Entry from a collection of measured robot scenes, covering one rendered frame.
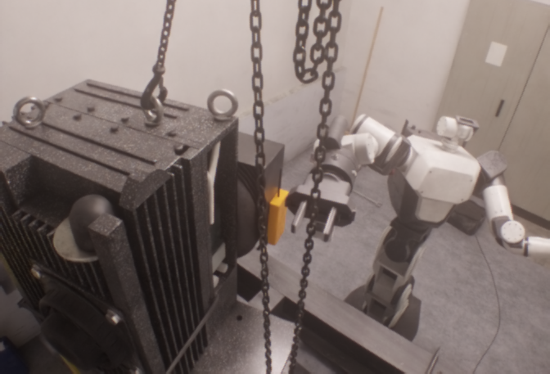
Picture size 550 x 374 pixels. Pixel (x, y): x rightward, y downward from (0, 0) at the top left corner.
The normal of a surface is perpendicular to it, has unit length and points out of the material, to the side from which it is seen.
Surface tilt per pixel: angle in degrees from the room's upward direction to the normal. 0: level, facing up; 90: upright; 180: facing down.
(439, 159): 36
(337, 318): 0
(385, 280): 22
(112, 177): 0
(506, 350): 0
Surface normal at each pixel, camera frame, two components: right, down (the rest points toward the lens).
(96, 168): 0.07, -0.81
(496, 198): -0.55, -0.44
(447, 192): 0.01, 0.44
